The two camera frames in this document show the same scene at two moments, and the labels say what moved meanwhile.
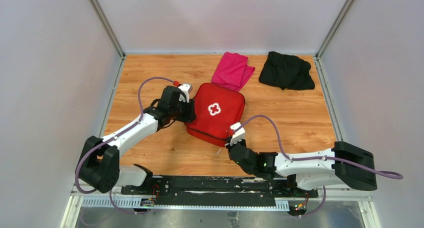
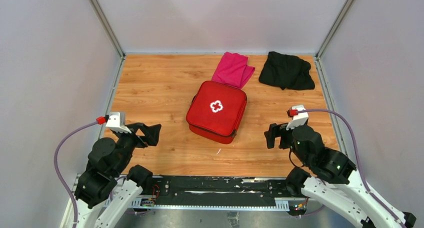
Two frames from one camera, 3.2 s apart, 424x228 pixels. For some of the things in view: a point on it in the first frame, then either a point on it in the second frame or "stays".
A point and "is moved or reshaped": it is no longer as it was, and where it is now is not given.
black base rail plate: [233, 188] stays
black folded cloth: [287, 71] stays
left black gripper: [189, 115] -> [151, 135]
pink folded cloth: [232, 71] stays
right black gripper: [229, 147] -> [277, 130]
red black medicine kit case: [217, 108] is moved or reshaped
